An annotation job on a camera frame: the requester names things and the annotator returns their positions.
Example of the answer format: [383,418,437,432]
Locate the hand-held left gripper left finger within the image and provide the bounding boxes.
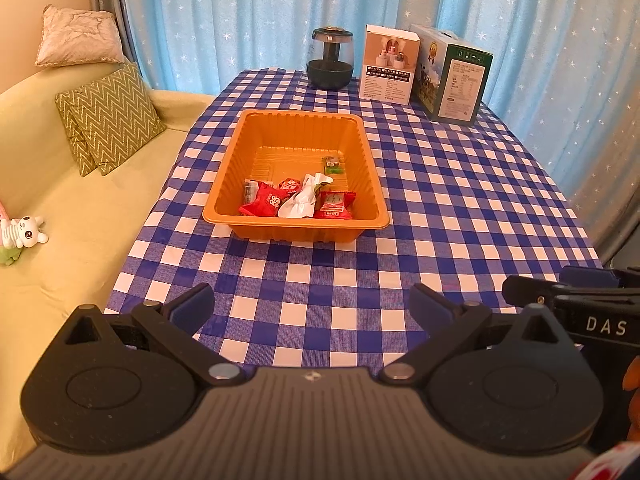
[47,282,246,386]

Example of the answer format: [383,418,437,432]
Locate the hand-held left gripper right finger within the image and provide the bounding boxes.
[377,282,576,386]

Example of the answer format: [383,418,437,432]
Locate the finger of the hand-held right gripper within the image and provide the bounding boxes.
[501,275,568,312]
[559,266,640,291]

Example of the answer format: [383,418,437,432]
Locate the red snack packet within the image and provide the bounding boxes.
[238,182,287,217]
[313,191,357,220]

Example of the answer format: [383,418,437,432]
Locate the long white snack packet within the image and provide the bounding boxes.
[277,172,334,220]

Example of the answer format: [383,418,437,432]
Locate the orange plastic tray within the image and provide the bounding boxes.
[202,109,391,245]

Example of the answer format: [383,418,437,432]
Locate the person's right hand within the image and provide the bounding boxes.
[622,357,640,441]

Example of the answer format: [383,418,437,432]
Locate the blue white checkered tablecloth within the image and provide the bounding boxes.
[102,67,603,376]

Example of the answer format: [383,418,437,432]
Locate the red white printed clothing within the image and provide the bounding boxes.
[570,442,640,480]

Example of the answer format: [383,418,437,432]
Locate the white plush toy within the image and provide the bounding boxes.
[0,215,49,250]

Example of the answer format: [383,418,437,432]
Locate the green zigzag pillow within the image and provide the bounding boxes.
[55,89,97,177]
[67,62,167,177]

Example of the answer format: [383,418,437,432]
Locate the green cardboard box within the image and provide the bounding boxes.
[410,23,493,126]

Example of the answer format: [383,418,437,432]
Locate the white cardboard box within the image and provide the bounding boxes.
[359,24,421,106]

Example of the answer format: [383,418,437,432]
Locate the dark glass jar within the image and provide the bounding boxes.
[306,26,355,91]

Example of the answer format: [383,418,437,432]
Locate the beige pillow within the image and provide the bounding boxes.
[35,5,126,67]

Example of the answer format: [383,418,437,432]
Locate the blue star curtain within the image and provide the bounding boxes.
[117,0,640,221]

